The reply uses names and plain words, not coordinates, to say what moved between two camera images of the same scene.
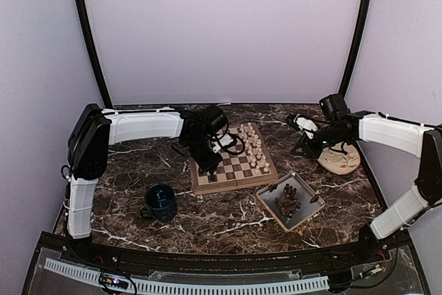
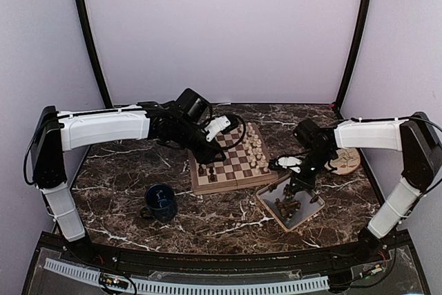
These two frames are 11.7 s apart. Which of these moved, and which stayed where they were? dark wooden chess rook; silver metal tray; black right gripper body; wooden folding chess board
Moved: black right gripper body
Stayed: silver metal tray; wooden folding chess board; dark wooden chess rook
